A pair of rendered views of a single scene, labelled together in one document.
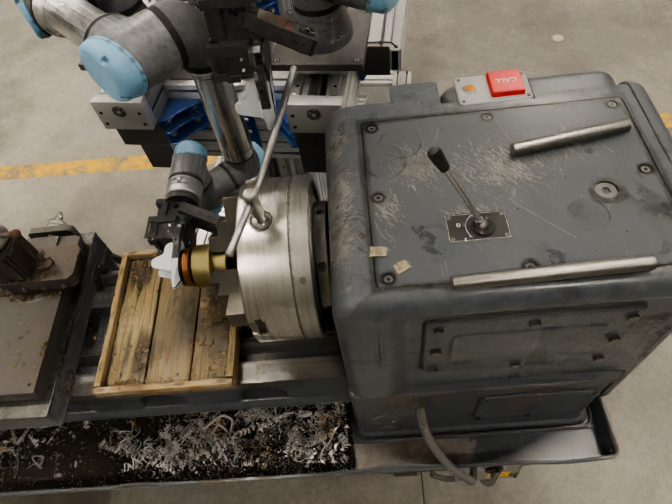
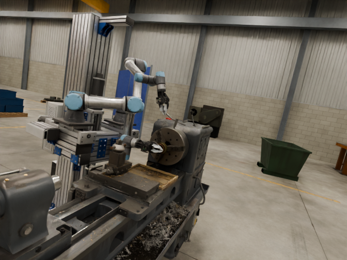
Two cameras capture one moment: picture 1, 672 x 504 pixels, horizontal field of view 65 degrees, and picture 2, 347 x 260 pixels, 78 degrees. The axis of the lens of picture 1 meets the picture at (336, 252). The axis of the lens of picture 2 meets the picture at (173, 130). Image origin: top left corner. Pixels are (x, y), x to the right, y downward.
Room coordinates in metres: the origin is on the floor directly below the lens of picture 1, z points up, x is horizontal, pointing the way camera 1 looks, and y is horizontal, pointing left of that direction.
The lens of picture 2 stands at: (0.12, 1.82, 1.47)
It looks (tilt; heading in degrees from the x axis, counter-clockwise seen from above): 8 degrees down; 284
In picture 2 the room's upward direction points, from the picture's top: 11 degrees clockwise
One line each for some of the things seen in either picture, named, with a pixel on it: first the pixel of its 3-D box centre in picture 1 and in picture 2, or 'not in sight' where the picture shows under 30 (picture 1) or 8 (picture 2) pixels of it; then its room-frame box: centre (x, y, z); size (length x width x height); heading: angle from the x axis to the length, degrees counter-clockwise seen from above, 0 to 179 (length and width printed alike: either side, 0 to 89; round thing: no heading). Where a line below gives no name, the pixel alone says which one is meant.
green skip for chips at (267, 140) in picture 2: not in sight; (279, 158); (-1.37, -4.61, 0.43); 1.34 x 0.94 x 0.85; 94
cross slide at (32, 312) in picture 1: (29, 307); (122, 179); (0.66, 0.70, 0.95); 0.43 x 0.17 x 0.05; 174
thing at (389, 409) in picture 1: (456, 359); (170, 199); (0.55, -0.29, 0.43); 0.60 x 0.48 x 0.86; 84
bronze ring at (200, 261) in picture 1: (207, 265); (160, 148); (0.59, 0.25, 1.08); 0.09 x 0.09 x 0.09; 84
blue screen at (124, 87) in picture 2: not in sight; (127, 98); (4.10, -5.74, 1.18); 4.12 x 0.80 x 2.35; 133
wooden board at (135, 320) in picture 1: (175, 315); (148, 176); (0.61, 0.39, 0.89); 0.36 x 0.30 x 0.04; 174
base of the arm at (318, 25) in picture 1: (319, 16); (121, 116); (1.14, -0.06, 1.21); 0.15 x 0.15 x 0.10
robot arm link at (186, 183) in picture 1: (183, 193); (136, 142); (0.79, 0.30, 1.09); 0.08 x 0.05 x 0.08; 83
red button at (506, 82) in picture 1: (505, 84); not in sight; (0.75, -0.37, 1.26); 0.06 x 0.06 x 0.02; 84
